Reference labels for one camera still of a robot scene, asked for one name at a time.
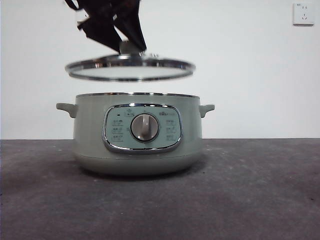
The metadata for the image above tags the glass lid with green knob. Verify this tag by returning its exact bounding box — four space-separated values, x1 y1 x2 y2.
64 41 197 83

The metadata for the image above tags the pale green electric cooking pot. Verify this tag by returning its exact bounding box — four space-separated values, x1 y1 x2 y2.
55 92 216 176

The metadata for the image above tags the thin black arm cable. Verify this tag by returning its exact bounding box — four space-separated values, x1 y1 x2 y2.
63 0 80 11

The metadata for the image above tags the white wall socket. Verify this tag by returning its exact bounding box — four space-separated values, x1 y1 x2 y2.
292 2 315 27

